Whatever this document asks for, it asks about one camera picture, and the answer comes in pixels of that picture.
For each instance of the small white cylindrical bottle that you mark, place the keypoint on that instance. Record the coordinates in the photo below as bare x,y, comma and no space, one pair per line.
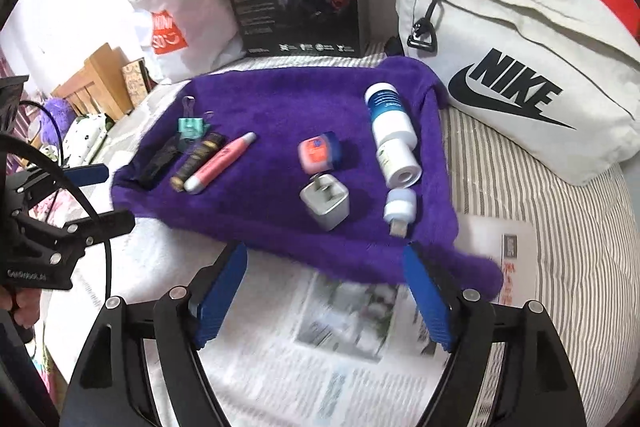
398,164

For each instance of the purple plush toy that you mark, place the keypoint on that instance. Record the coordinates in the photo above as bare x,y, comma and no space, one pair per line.
63,114

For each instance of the grey Nike waist bag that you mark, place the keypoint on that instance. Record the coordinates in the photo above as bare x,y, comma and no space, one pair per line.
560,78

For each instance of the pink tube with white cap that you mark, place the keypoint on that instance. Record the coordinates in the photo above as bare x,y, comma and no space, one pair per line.
220,162

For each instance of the wooden bedside furniture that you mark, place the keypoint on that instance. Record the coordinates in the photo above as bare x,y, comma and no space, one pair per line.
99,86

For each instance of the teal binder clip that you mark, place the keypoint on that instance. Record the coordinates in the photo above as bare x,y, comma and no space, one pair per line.
190,126

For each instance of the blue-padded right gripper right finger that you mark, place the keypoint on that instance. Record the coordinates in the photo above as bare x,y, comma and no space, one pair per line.
437,295

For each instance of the white bottle with blue label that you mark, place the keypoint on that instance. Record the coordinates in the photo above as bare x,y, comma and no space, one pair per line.
389,119

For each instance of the white USB wall charger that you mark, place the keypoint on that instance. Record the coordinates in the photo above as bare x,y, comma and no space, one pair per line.
326,200

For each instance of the person's left hand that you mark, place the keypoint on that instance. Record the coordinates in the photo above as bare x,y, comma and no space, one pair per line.
25,305

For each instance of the newspaper sheet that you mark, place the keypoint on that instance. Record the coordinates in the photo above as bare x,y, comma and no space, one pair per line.
296,348

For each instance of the black pen-shaped stick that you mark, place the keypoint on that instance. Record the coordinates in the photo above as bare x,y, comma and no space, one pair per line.
155,169

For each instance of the striped grey bed sheet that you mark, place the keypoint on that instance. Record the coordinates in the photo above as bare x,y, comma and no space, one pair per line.
587,262

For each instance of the small white blue-tinted USB gadget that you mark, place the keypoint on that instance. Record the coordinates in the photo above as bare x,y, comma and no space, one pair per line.
400,211

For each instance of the patterned brown book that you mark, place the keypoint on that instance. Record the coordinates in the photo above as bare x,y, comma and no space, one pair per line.
137,80

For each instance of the white black-dotted pillow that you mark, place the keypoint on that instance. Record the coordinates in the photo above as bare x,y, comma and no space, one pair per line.
84,139

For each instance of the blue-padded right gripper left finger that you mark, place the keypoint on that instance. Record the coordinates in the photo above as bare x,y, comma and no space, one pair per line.
212,291

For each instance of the white Miniso plastic bag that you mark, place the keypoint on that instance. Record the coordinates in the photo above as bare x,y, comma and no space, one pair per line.
188,38

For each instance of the purple fleece towel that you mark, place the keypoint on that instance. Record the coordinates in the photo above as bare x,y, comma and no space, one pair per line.
256,200

